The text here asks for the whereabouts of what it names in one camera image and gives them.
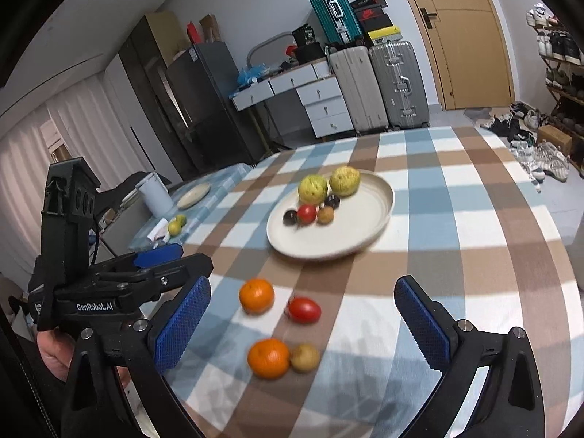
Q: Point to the white curtain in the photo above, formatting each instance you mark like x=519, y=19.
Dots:
x=27, y=182

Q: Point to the person's left hand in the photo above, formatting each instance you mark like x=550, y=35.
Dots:
x=52, y=351

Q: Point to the scattered sneakers group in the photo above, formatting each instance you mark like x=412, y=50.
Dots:
x=538, y=155

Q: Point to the grey door mat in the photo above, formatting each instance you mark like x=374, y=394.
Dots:
x=479, y=114

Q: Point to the dark grey refrigerator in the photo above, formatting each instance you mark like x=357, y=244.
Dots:
x=214, y=105

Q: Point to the beige suitcase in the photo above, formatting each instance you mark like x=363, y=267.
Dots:
x=358, y=91

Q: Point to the black red shoe box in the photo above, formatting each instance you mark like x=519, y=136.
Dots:
x=369, y=5

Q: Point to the small white packet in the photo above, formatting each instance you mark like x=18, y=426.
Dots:
x=157, y=232

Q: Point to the blue plastic bag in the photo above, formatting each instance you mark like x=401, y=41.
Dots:
x=253, y=73

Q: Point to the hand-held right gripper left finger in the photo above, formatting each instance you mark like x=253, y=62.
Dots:
x=180, y=324

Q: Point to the grey curved frame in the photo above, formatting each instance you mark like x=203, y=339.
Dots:
x=260, y=45

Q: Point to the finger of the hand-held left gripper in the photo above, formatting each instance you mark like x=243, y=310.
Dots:
x=159, y=253
x=187, y=267

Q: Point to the silver suitcase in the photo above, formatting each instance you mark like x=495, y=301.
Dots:
x=401, y=84

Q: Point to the brown round fruit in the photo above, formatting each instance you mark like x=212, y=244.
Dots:
x=325, y=215
x=305, y=358

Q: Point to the yellow black box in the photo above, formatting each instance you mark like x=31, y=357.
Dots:
x=385, y=35

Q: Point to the small beige plate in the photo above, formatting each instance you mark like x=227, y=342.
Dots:
x=194, y=195

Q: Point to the yellow wooden door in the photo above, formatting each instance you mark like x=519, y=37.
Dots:
x=461, y=54

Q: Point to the brown cardboard box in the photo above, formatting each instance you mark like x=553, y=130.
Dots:
x=554, y=139

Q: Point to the plain black box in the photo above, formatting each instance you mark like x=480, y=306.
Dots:
x=376, y=23

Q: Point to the yellow guava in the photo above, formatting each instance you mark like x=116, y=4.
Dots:
x=345, y=181

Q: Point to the green-yellow guava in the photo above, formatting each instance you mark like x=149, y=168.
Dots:
x=313, y=188

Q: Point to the teal suitcase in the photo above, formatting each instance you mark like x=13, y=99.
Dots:
x=331, y=11

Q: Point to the red tomato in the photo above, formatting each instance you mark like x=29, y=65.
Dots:
x=304, y=310
x=307, y=213

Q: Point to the black zippered jacket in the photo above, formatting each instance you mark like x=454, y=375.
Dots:
x=27, y=410

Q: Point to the shoe rack with shoes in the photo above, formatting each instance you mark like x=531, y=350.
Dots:
x=556, y=45

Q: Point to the wooden shoe rack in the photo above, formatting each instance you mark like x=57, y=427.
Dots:
x=570, y=96

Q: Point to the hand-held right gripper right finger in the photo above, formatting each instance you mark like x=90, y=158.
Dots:
x=424, y=324

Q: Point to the white desk with drawers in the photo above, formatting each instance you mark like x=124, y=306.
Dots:
x=326, y=109

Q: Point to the yellow-green fruits on side table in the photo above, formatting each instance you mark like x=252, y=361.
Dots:
x=174, y=228

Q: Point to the dark purple plum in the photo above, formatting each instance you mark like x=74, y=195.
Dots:
x=290, y=217
x=332, y=200

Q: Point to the brown blue checkered tablecloth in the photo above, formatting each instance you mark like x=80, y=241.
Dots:
x=456, y=246

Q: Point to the large cream plate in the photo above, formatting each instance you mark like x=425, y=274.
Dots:
x=360, y=223

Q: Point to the pale blue checkered cloth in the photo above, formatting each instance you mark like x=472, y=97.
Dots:
x=219, y=182

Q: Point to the dark brown wardrobe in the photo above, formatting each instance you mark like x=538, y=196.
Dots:
x=143, y=86

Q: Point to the small green lime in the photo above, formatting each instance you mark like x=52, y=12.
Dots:
x=182, y=219

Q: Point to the red paper bag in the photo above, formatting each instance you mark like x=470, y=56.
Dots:
x=194, y=33

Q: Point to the white cylindrical container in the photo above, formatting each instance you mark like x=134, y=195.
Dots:
x=154, y=196

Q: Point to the black chair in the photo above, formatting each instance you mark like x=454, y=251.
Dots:
x=114, y=196

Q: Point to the orange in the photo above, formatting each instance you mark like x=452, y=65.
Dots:
x=269, y=358
x=257, y=295

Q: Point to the black bag with white label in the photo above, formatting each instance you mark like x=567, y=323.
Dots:
x=308, y=48

